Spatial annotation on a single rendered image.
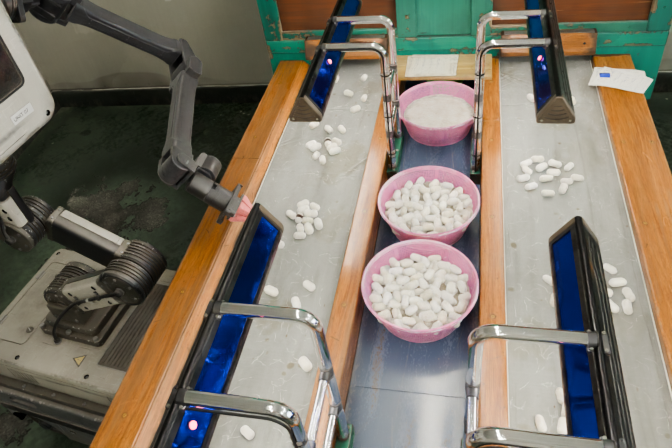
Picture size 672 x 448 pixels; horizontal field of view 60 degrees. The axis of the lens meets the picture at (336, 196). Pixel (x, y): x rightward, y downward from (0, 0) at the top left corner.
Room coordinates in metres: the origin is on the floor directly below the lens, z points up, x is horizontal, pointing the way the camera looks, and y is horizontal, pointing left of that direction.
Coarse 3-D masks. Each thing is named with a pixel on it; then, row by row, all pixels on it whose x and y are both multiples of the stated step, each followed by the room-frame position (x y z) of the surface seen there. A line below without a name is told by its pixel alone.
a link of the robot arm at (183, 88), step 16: (192, 64) 1.49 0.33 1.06; (176, 80) 1.46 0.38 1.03; (192, 80) 1.46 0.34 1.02; (176, 96) 1.38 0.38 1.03; (192, 96) 1.40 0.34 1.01; (176, 112) 1.31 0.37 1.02; (192, 112) 1.34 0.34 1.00; (176, 128) 1.25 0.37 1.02; (176, 144) 1.18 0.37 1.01; (160, 160) 1.17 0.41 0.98; (176, 160) 1.13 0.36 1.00; (160, 176) 1.13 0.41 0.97; (176, 176) 1.12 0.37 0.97
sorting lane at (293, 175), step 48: (336, 96) 1.70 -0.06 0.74; (288, 144) 1.48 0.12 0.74; (288, 192) 1.25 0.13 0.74; (336, 192) 1.21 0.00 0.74; (288, 240) 1.06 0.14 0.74; (336, 240) 1.03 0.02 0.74; (288, 288) 0.90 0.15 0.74; (336, 288) 0.87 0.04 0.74; (288, 336) 0.76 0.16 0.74; (240, 384) 0.66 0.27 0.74; (288, 384) 0.64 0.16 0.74; (240, 432) 0.56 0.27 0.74
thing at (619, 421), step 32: (576, 224) 0.62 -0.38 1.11; (576, 256) 0.56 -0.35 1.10; (576, 288) 0.51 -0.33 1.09; (576, 320) 0.46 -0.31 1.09; (608, 320) 0.46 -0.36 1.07; (576, 352) 0.41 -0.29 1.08; (576, 384) 0.37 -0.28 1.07; (608, 384) 0.35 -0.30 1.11; (576, 416) 0.33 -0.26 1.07; (608, 416) 0.31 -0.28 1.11
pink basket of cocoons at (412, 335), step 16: (416, 240) 0.95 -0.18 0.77; (432, 240) 0.95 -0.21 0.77; (384, 256) 0.94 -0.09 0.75; (400, 256) 0.94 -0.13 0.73; (448, 256) 0.91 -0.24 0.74; (464, 256) 0.88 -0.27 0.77; (368, 272) 0.89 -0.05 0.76; (464, 272) 0.86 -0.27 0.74; (368, 288) 0.86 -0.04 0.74; (368, 304) 0.79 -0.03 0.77; (384, 320) 0.74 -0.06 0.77; (400, 336) 0.74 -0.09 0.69; (416, 336) 0.72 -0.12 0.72; (432, 336) 0.71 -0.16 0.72
